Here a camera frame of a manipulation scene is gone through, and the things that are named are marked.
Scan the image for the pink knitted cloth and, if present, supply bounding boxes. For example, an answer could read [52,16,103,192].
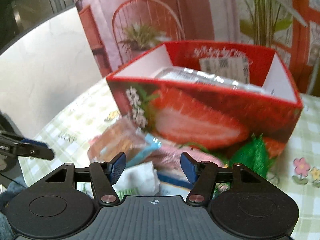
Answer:
[144,145,226,181]

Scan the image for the bread snack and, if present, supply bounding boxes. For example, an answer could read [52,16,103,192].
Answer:
[87,118,162,167]

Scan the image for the green tassel ornament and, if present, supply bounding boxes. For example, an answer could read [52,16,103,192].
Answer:
[229,135,273,179]

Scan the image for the white tissue pack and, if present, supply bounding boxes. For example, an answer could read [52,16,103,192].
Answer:
[113,161,160,199]

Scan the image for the printed room backdrop poster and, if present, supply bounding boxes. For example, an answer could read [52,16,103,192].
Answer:
[75,0,319,93]

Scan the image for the green checkered tablecloth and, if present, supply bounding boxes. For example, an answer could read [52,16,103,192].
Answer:
[19,80,319,239]

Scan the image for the red strawberry cardboard box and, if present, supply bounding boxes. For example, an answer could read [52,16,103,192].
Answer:
[106,41,303,157]

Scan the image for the clear plastic packet in box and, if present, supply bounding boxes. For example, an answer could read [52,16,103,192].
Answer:
[152,67,271,95]

